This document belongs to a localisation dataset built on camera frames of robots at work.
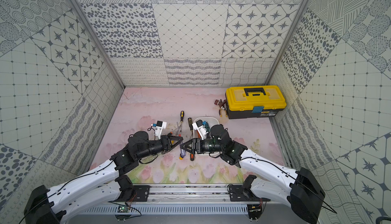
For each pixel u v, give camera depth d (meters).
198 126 0.67
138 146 0.55
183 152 0.67
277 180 0.44
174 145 0.66
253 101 0.91
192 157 0.84
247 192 0.64
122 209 0.71
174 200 0.74
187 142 0.65
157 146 0.63
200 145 0.62
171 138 0.67
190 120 1.00
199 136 0.65
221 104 1.08
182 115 1.03
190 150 0.63
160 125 0.69
